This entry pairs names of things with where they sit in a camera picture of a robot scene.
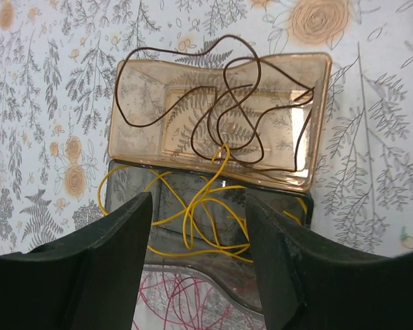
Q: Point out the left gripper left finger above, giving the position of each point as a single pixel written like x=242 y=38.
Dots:
x=88 y=279

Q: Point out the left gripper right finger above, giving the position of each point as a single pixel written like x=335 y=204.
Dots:
x=307 y=281

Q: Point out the clear plastic box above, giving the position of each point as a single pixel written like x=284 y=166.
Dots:
x=182 y=298

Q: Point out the smoky grey plastic box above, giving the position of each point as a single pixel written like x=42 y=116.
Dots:
x=211 y=238

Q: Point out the amber plastic box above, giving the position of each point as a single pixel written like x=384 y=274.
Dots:
x=263 y=118

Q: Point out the floral patterned table mat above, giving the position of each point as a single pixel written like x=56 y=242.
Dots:
x=57 y=62

